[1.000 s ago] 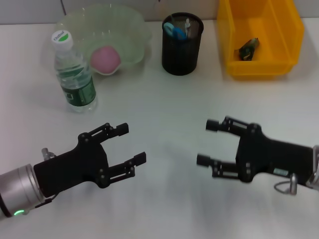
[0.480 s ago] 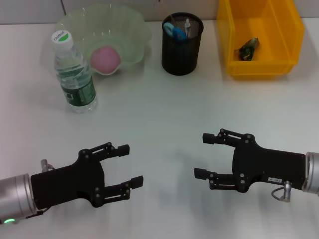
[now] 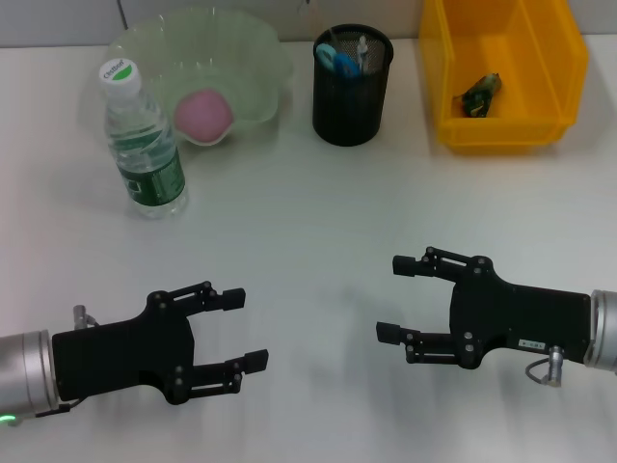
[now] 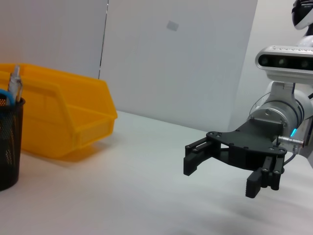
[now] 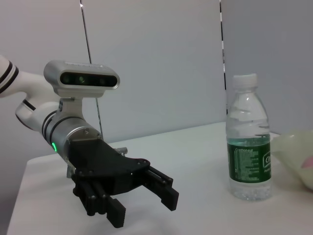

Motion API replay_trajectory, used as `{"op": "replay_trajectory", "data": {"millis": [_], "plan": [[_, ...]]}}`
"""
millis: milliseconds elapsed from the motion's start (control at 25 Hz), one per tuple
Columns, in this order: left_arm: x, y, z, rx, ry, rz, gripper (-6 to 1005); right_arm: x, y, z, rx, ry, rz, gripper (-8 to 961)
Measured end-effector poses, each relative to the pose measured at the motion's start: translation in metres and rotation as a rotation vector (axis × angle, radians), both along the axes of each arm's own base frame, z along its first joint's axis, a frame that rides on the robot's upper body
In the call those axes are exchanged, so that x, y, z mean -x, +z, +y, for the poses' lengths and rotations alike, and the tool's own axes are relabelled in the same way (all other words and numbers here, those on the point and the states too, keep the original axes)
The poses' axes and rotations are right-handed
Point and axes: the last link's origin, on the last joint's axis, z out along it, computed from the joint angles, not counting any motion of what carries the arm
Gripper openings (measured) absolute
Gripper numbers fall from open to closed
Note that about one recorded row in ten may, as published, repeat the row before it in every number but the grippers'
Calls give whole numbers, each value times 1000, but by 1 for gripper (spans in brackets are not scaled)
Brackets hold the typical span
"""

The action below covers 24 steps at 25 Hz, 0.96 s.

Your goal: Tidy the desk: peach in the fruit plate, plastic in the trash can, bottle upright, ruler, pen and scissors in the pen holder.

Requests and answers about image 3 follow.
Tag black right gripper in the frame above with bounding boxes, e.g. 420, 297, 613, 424
375, 246, 593, 370

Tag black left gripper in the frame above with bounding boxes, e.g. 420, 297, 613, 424
51, 280, 270, 406

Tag clear green-label water bottle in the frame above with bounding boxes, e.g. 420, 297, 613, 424
98, 57, 189, 221

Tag pink peach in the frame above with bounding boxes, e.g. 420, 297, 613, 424
174, 88, 236, 145

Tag green plastic wrapper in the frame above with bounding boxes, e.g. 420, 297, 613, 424
451, 71, 505, 119

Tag blue capped scissors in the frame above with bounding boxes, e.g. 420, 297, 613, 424
315, 41, 363, 79

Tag clear grey pen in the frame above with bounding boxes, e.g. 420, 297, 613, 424
356, 34, 370, 76

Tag black mesh pen holder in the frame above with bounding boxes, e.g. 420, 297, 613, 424
311, 24, 395, 148

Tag translucent green fruit plate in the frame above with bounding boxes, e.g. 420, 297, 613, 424
79, 5, 295, 163

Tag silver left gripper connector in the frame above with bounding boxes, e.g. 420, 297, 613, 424
71, 304, 100, 330

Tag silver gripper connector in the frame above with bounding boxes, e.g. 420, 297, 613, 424
71, 304, 100, 330
547, 345, 568, 390

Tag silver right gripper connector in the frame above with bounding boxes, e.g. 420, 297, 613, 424
547, 345, 568, 390

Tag yellow plastic bin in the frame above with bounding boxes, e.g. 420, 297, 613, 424
417, 0, 590, 155

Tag dark right gripper cable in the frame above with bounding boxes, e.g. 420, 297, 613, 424
524, 359, 553, 386

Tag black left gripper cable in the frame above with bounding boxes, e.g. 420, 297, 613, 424
34, 398, 84, 419

